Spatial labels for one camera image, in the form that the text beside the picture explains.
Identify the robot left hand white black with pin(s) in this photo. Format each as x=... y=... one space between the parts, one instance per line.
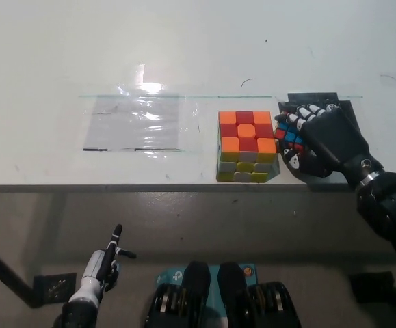
x=95 y=270

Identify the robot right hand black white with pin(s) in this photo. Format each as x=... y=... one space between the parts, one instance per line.
x=334 y=143

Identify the small studded multicolour puzzle cube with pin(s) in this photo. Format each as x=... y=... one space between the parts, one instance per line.
x=289 y=137

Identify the black desk foot plate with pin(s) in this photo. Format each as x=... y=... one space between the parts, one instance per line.
x=55 y=287
x=370 y=287

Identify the large orange red puzzle cube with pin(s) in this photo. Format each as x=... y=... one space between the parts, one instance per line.
x=245 y=136

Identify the black desk leg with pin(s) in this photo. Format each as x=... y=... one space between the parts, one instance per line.
x=2 y=270

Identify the black tape patch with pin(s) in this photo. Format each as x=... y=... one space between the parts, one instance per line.
x=312 y=98

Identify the clear plastic sheet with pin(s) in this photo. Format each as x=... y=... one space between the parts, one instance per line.
x=132 y=126

